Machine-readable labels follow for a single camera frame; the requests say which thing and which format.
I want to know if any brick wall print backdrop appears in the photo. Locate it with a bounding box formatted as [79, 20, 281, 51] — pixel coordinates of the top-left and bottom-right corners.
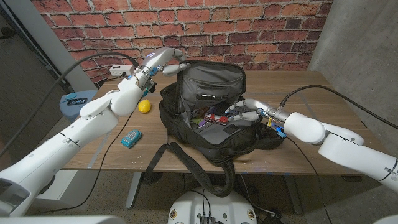
[30, 0, 333, 85]

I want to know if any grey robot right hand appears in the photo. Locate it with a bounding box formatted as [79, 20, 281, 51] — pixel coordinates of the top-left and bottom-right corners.
[225, 98, 292, 123]

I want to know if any black backpack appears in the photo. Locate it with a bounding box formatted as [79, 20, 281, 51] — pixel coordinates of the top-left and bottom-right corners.
[142, 59, 286, 198]

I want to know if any grey table leg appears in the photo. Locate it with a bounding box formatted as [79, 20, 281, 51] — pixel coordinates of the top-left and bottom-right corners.
[284, 174, 304, 215]
[126, 172, 142, 209]

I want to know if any thin black left wrist cable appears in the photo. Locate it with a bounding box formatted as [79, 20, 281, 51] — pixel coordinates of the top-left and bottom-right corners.
[37, 111, 131, 215]

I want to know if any yellow ball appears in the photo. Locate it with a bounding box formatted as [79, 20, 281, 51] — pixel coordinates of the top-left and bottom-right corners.
[138, 98, 152, 114]

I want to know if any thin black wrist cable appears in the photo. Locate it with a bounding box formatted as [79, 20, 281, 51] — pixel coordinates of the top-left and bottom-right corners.
[37, 111, 131, 215]
[287, 136, 333, 224]

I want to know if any white power strip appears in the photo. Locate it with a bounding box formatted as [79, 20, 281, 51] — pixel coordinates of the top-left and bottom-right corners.
[109, 64, 135, 77]

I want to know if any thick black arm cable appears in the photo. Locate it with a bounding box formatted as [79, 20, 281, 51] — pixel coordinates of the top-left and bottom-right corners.
[279, 84, 398, 131]
[0, 52, 141, 156]

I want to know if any small red item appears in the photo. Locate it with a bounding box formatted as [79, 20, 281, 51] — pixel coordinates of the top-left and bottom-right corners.
[203, 113, 229, 126]

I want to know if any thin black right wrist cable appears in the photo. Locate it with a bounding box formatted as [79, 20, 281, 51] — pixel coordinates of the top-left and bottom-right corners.
[287, 136, 333, 224]

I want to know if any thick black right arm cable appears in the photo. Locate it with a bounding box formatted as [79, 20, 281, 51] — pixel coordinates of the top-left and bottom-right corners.
[279, 84, 398, 131]

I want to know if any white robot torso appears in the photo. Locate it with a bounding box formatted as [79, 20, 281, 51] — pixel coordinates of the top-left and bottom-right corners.
[167, 186, 258, 224]

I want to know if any black phone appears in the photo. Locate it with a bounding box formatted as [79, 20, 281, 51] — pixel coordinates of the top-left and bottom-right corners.
[67, 97, 88, 106]

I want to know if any blue stool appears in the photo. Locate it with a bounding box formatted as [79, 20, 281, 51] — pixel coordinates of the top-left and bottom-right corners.
[58, 90, 99, 123]

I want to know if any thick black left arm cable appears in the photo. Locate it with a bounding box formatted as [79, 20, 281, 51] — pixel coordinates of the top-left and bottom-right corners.
[0, 52, 141, 156]

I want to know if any colourful printed booklet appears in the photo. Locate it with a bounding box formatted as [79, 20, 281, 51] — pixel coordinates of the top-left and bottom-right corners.
[190, 107, 218, 128]

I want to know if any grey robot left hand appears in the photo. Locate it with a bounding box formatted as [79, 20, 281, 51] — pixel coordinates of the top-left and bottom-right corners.
[138, 46, 191, 82]

